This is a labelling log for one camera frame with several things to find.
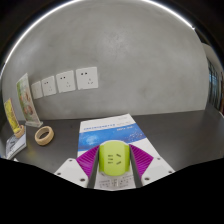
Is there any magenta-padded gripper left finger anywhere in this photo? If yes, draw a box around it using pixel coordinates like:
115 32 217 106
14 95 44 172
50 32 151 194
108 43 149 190
54 144 101 189

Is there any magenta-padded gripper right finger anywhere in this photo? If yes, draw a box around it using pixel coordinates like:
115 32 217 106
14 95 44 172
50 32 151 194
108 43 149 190
128 143 176 188

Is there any green and white charger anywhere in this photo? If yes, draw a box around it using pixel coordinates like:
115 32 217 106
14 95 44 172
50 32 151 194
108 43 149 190
98 140 131 177

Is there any beige tape roll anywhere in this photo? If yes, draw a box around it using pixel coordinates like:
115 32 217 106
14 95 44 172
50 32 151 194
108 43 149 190
34 125 55 146

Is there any white and blue booklet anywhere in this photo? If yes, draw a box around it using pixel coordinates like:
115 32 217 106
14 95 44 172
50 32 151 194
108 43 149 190
77 113 158 191

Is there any yellow sign with wooden base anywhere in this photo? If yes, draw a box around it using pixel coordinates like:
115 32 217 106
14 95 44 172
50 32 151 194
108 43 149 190
3 97 26 139

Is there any white ceiling light strip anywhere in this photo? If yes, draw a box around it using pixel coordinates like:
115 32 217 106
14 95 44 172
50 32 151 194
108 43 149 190
0 0 196 78

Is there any glass partition with dark frame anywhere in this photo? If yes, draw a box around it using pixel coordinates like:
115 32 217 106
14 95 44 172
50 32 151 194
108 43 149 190
204 56 224 114

